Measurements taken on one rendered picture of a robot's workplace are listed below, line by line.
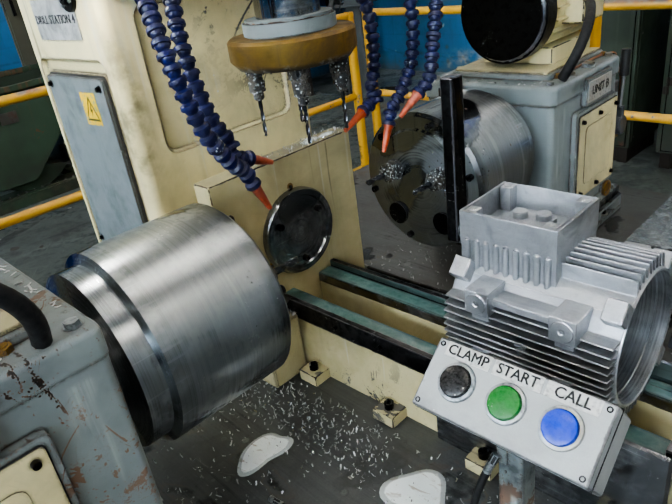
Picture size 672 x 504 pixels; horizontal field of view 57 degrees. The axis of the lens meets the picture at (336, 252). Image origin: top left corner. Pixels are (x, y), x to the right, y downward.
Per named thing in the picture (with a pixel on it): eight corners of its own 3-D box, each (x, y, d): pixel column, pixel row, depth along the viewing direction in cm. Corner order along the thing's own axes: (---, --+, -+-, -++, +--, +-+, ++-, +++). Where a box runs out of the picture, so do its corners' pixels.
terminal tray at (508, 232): (459, 265, 74) (457, 211, 71) (505, 231, 80) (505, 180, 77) (554, 293, 66) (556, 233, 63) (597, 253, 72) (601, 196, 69)
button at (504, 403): (487, 415, 55) (480, 410, 53) (501, 384, 55) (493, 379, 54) (518, 429, 53) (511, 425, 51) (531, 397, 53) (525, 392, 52)
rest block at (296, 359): (255, 376, 104) (241, 317, 99) (285, 355, 109) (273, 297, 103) (278, 389, 100) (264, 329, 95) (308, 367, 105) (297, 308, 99)
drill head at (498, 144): (345, 248, 117) (327, 120, 106) (465, 177, 142) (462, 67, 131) (455, 283, 101) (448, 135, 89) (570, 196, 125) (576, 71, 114)
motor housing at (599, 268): (445, 384, 78) (437, 252, 70) (521, 315, 90) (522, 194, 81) (602, 455, 65) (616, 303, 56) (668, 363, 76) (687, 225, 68)
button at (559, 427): (540, 439, 51) (533, 435, 50) (553, 406, 52) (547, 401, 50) (575, 456, 49) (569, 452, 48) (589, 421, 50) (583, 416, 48)
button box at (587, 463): (431, 414, 62) (408, 402, 58) (461, 350, 63) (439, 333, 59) (602, 499, 50) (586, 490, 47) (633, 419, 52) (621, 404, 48)
